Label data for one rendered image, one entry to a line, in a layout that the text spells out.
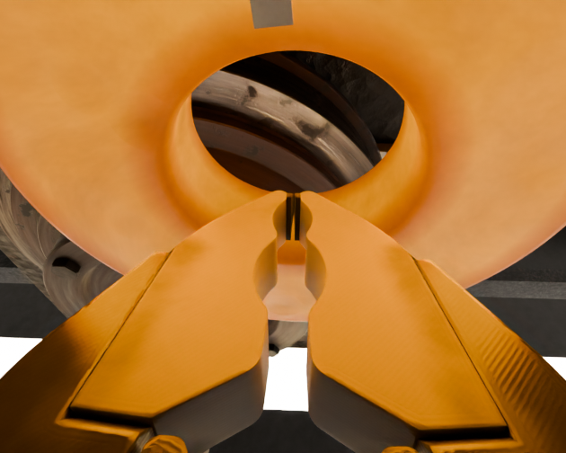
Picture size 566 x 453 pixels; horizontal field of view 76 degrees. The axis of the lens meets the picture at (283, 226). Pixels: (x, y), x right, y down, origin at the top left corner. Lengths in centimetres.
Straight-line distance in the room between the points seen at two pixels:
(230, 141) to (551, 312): 923
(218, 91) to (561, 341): 897
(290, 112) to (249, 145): 4
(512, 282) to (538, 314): 341
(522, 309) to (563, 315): 79
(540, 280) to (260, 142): 585
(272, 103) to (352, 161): 9
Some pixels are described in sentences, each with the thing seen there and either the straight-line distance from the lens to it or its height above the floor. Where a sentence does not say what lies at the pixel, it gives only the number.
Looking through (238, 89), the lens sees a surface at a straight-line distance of 31.
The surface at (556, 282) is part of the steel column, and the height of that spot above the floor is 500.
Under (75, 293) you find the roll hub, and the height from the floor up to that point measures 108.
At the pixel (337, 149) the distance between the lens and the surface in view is 34.
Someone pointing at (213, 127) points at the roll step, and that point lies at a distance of 31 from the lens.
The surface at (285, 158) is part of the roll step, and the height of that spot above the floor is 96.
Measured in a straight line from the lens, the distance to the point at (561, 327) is 932.
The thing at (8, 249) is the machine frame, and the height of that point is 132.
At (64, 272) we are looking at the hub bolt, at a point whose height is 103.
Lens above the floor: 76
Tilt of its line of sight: 48 degrees up
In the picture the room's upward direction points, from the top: 178 degrees clockwise
